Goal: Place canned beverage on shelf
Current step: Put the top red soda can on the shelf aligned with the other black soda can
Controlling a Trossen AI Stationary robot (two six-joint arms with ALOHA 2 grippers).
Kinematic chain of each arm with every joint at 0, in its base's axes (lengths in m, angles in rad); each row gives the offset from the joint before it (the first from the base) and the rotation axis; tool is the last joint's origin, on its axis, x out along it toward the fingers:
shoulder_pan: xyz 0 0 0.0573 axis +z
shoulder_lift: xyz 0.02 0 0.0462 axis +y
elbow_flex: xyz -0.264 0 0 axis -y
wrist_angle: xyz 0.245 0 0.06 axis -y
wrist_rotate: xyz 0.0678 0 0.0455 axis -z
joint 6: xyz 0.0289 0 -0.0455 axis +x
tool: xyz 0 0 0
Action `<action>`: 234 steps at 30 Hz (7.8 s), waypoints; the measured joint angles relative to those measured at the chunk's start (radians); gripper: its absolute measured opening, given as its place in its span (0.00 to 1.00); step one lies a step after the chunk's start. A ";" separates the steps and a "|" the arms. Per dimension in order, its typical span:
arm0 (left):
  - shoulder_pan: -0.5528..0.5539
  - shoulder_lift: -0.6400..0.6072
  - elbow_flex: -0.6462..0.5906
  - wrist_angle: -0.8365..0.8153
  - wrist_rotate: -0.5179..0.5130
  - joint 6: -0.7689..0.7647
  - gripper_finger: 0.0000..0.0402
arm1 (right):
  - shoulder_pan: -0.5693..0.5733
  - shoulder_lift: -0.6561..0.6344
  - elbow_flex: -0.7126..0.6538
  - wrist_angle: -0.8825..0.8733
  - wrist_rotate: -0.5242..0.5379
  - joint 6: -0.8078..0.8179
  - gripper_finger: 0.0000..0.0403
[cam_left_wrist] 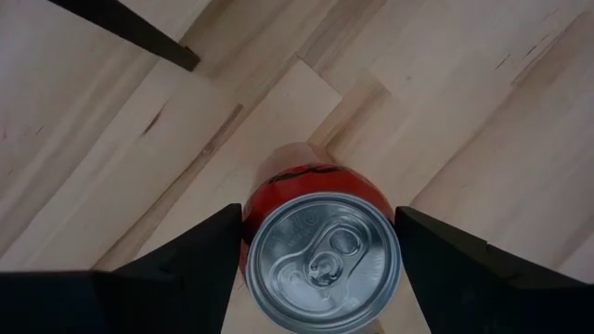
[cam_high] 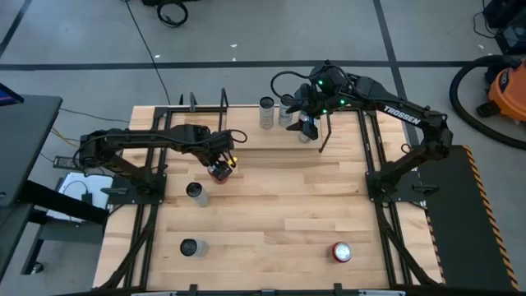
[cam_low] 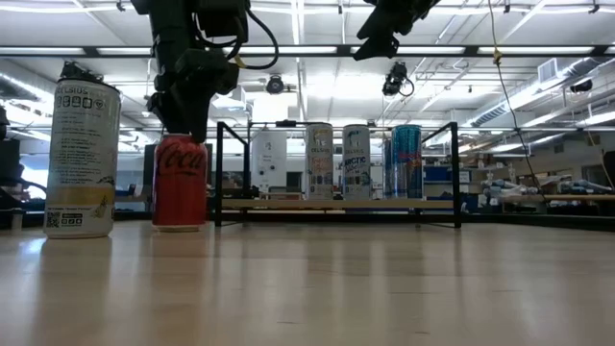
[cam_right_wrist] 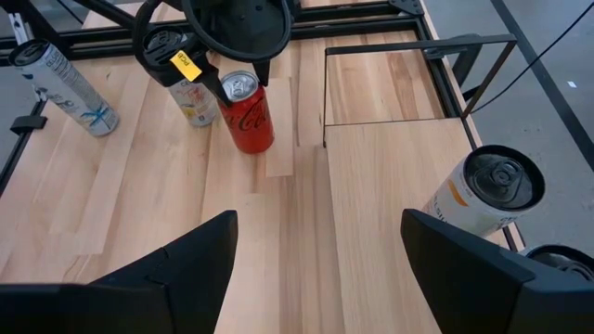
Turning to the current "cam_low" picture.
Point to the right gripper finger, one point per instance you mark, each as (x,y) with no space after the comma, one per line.
(379,48)
(382,26)

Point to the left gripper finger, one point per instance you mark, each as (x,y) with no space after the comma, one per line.
(197,117)
(165,113)

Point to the red Coca-Cola can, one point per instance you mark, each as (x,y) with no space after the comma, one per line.
(180,192)

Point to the white Celsius can yellow band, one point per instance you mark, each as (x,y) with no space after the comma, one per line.
(81,158)

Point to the white Celsius Arctic Vibe can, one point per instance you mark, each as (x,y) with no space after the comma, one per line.
(356,163)

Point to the blue silver Red Bull can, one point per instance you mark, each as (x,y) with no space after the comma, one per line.
(407,163)
(386,168)

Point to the white Celsius Tropical Vibe can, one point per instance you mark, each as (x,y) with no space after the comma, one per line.
(319,163)

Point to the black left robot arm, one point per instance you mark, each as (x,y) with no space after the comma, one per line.
(163,29)

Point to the round black overhead device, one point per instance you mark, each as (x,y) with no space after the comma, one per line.
(275,85)

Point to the white cabinet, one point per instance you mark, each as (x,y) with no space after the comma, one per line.
(269,154)

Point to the blue storage bin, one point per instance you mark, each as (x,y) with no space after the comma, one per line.
(437,174)

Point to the cluttered background workbench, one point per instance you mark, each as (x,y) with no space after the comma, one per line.
(576,197)

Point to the black overhead camera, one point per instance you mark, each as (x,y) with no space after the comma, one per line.
(395,79)

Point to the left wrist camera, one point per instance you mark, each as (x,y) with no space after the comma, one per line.
(221,19)

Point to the black overhead frame beam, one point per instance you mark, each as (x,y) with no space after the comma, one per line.
(472,50)

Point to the silver ceiling duct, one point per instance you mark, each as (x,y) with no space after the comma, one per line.
(548,71)

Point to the wooden shelf black metal frame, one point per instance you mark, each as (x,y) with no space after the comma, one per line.
(336,204)

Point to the black aluminium table frame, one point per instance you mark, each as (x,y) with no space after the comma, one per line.
(528,221)

